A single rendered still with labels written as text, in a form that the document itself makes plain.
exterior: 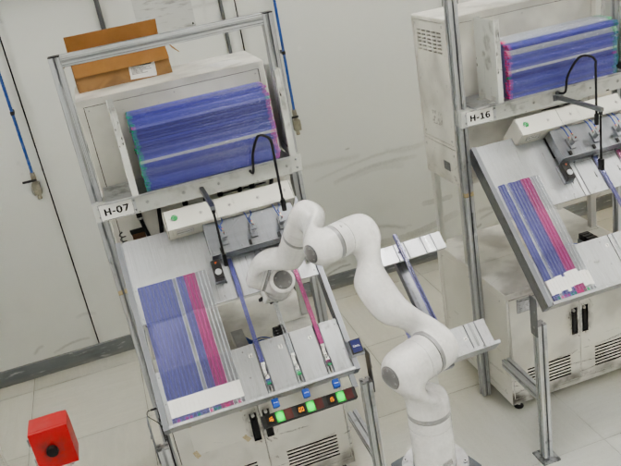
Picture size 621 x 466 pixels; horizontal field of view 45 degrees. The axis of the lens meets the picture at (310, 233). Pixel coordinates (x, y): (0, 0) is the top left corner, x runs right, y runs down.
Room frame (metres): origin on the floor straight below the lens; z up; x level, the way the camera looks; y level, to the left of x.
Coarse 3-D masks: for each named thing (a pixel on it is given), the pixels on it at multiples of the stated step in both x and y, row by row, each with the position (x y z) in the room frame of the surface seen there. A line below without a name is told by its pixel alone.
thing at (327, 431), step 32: (224, 320) 2.93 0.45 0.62; (256, 320) 2.87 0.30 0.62; (288, 320) 2.82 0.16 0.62; (224, 416) 2.41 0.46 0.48; (256, 416) 2.45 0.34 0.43; (320, 416) 2.50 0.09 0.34; (192, 448) 2.38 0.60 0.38; (224, 448) 2.41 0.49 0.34; (256, 448) 2.43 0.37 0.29; (288, 448) 2.46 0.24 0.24; (320, 448) 2.49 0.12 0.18; (352, 448) 2.52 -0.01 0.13
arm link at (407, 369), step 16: (416, 336) 1.71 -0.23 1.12; (400, 352) 1.64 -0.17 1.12; (416, 352) 1.64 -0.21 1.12; (432, 352) 1.65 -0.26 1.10; (384, 368) 1.64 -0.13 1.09; (400, 368) 1.61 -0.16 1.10; (416, 368) 1.61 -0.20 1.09; (432, 368) 1.63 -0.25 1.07; (400, 384) 1.60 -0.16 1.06; (416, 384) 1.60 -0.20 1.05; (432, 384) 1.71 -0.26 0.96; (416, 400) 1.62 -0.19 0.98; (432, 400) 1.62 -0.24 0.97; (448, 400) 1.67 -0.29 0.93; (416, 416) 1.65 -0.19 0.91; (432, 416) 1.63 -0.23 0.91; (448, 416) 1.66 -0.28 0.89
